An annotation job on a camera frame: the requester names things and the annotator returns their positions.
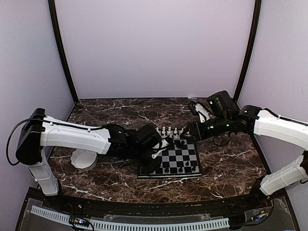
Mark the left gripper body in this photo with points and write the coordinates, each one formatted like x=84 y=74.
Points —
x=138 y=157

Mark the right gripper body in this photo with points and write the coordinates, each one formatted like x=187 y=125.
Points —
x=221 y=125

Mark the black piece pile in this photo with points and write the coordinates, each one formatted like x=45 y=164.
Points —
x=179 y=143

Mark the black white chessboard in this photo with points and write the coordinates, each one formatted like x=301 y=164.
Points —
x=173 y=158

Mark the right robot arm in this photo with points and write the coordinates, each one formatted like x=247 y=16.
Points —
x=272 y=131

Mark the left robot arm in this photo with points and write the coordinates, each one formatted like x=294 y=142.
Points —
x=40 y=130

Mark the white king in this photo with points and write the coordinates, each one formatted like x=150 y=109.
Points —
x=164 y=130

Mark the white queen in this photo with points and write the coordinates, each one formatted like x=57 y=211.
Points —
x=169 y=131

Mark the white scalloped bowl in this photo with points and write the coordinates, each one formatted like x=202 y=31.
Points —
x=83 y=160

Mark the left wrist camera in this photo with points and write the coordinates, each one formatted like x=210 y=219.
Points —
x=148 y=137

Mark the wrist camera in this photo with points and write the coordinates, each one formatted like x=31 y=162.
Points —
x=222 y=105
x=148 y=137

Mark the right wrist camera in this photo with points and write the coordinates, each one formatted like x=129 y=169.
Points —
x=222 y=105

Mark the black front rail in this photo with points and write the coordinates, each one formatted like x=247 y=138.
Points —
x=234 y=206

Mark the white perforated cable tray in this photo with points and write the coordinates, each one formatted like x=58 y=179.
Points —
x=126 y=223

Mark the right black frame post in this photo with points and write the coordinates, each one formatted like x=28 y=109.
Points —
x=249 y=49

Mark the black frame post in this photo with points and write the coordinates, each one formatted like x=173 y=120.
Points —
x=60 y=48
x=249 y=49

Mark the left black frame post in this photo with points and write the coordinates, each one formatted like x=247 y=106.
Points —
x=60 y=48

